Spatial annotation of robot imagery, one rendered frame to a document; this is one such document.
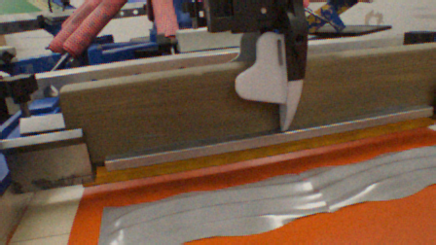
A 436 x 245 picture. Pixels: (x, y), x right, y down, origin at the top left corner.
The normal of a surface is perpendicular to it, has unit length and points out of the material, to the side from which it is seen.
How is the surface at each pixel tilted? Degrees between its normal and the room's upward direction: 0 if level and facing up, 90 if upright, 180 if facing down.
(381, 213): 0
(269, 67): 84
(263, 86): 84
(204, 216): 27
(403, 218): 0
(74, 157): 90
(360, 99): 90
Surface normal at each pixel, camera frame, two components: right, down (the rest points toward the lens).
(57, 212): -0.08, -0.94
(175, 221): 0.11, -0.65
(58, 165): 0.21, 0.31
